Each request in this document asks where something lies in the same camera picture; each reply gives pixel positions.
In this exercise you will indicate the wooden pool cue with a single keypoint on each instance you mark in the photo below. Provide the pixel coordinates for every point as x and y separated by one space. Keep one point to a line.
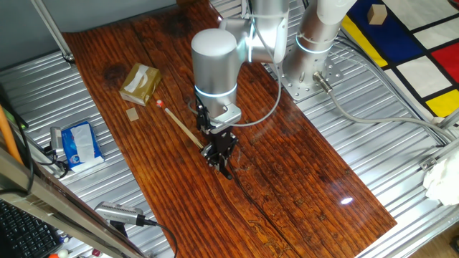
183 127

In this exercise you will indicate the white pool ball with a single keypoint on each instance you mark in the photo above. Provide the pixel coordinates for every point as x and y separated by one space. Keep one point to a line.
63 253

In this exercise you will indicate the red-orange pool ball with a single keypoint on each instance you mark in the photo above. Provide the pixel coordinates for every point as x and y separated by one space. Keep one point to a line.
53 256

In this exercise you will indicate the gold tissue pack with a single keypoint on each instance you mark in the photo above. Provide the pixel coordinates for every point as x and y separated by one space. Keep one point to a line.
141 91

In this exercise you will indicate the blue tissue pack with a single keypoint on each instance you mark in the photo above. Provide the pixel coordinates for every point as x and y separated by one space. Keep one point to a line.
70 150

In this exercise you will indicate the small metal bracket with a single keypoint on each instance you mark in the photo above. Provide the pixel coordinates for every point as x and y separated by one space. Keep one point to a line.
428 163

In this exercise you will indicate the grey metal pole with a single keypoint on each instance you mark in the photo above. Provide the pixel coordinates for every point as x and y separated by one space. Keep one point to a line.
54 33

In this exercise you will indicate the silver finned camera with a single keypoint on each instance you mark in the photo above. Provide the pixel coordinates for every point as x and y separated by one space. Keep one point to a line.
56 138
118 213

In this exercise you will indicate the aluminium frame bar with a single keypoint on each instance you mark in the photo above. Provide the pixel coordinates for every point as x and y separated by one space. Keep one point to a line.
54 211

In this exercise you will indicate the white crumpled cloth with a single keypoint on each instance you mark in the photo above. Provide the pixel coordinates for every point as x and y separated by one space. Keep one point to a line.
444 182

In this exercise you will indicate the light wooden cube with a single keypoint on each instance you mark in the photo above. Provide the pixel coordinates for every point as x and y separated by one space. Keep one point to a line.
377 14
132 114

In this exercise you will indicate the orange pole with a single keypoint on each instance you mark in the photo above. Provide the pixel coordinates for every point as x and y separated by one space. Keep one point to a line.
9 138

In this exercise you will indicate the black keyboard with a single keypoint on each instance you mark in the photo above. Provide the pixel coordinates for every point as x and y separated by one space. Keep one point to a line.
21 233

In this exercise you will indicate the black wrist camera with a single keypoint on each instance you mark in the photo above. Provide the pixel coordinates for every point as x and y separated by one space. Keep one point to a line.
203 118

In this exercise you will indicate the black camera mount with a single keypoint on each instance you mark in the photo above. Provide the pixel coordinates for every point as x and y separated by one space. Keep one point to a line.
59 166

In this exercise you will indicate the colourful block-pattern mat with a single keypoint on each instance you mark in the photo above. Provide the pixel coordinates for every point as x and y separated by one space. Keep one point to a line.
394 39

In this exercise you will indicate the orange pool ball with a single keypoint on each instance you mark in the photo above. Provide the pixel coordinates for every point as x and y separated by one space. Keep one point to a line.
159 103

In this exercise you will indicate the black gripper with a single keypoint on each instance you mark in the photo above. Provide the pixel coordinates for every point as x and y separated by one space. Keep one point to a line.
223 138

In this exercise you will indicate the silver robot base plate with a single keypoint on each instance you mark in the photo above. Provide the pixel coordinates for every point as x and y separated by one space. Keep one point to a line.
305 87

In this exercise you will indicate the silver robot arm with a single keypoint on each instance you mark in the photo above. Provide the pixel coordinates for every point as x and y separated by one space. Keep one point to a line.
218 64

